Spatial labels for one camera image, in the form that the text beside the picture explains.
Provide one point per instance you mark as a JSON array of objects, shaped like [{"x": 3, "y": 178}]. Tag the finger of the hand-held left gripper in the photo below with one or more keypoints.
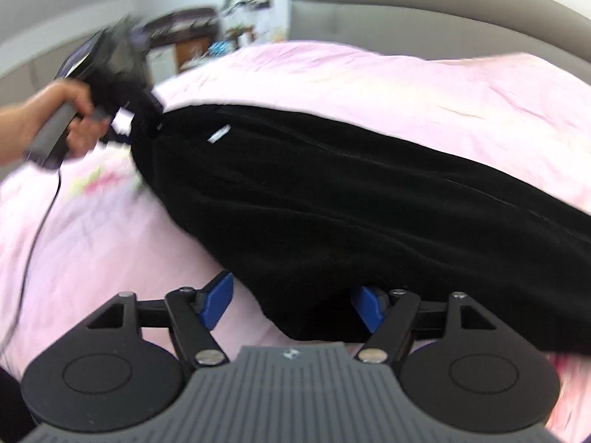
[{"x": 154, "y": 104}]

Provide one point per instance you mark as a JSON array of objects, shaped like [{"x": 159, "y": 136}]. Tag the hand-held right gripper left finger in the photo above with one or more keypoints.
[{"x": 217, "y": 301}]

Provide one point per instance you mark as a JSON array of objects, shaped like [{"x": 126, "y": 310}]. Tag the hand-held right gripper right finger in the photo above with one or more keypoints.
[{"x": 369, "y": 308}]

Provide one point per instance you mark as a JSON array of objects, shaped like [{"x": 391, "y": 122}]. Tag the black pants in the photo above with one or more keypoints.
[{"x": 300, "y": 217}]

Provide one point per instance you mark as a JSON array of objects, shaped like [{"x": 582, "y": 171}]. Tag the person's left forearm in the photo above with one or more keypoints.
[{"x": 11, "y": 129}]

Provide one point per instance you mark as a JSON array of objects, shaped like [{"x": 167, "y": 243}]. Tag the person's left hand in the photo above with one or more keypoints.
[{"x": 60, "y": 97}]

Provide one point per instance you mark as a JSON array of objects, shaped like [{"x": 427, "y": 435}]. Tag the white small cabinet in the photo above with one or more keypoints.
[{"x": 161, "y": 67}]

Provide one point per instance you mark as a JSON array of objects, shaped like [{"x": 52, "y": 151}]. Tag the grey wardrobe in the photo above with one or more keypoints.
[{"x": 37, "y": 69}]

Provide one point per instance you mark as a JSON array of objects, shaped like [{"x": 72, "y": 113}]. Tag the purple suitcase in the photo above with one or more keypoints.
[{"x": 184, "y": 18}]

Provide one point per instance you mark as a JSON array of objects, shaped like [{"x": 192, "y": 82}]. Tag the pink bed blanket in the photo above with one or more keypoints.
[{"x": 369, "y": 83}]

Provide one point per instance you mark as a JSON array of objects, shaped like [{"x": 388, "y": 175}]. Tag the grey upholstered headboard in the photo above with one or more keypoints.
[{"x": 415, "y": 18}]

